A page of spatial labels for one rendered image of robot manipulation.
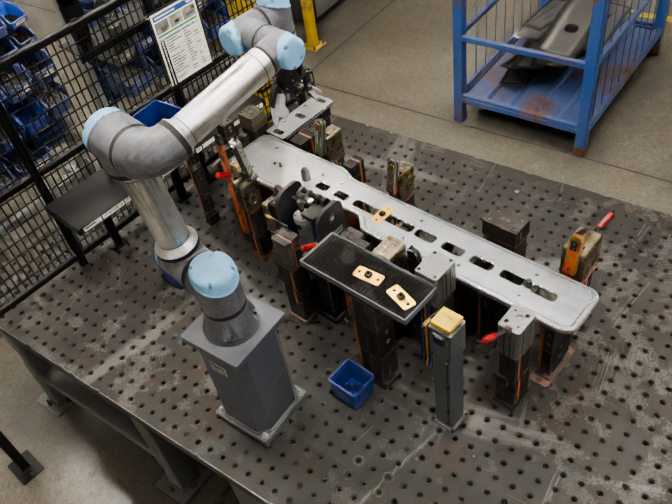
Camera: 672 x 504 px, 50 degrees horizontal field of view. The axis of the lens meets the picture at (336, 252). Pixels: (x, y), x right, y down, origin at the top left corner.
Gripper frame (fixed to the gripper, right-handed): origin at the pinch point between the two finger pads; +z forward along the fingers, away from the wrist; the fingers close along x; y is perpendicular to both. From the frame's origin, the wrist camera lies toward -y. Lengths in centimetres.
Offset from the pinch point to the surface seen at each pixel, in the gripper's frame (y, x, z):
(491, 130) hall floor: -66, 183, 151
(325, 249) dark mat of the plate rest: 18.6, -14.2, 30.6
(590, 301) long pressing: 79, 25, 49
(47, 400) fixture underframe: -107, -90, 138
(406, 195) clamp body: 5, 34, 53
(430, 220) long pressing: 24, 25, 48
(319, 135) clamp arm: -32, 31, 41
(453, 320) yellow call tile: 62, -13, 31
